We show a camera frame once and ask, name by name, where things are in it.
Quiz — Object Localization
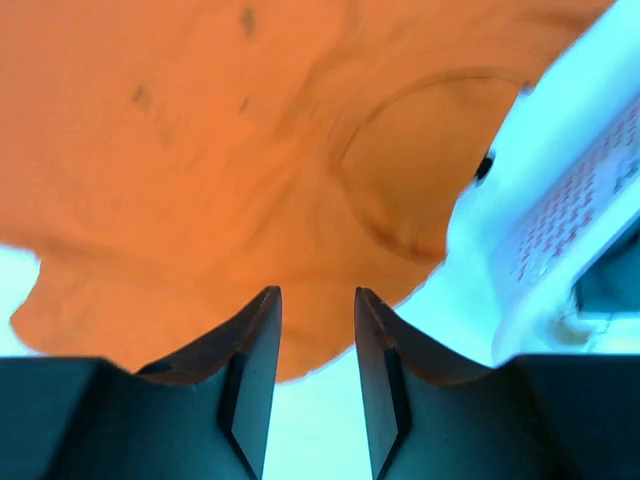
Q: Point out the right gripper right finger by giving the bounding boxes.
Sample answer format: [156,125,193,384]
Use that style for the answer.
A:
[354,288,639,480]

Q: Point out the white plastic basket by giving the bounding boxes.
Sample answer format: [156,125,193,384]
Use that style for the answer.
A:
[444,0,640,366]

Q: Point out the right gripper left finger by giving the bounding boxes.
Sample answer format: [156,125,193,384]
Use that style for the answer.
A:
[1,286,282,479]

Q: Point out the orange t shirt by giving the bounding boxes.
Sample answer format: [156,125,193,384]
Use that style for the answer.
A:
[1,1,609,381]

